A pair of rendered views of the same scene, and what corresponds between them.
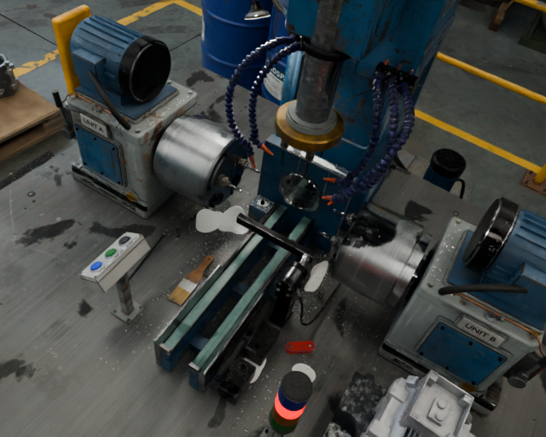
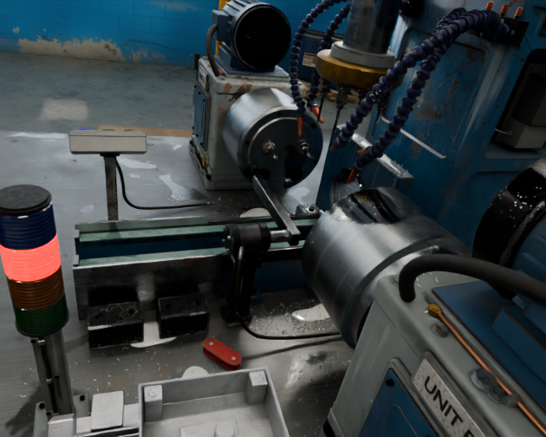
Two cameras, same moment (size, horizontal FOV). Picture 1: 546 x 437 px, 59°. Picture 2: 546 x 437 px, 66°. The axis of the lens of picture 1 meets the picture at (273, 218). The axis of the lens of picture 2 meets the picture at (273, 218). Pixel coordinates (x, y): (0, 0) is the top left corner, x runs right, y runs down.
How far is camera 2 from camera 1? 0.88 m
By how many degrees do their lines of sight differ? 36
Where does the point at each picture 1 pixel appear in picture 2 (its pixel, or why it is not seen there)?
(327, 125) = (369, 54)
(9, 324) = not seen: hidden behind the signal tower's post
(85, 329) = (68, 219)
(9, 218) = not seen: hidden behind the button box
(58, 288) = (90, 190)
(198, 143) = (263, 100)
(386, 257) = (367, 240)
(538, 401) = not seen: outside the picture
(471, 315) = (441, 358)
